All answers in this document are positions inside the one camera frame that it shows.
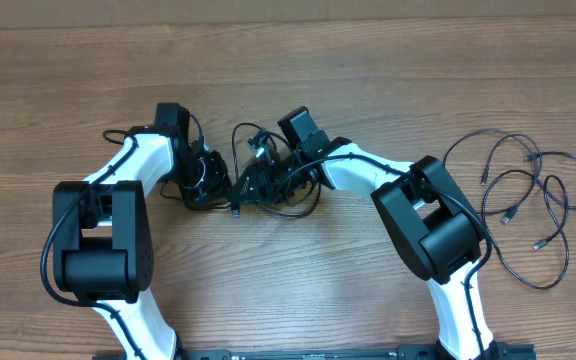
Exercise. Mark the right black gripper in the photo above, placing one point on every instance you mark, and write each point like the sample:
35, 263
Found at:
263, 179

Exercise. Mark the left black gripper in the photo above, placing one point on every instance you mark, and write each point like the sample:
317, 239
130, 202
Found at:
218, 185

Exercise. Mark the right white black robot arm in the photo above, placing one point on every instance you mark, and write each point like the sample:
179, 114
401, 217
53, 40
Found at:
433, 227

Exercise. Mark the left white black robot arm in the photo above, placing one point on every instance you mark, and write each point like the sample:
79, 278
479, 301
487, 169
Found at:
99, 253

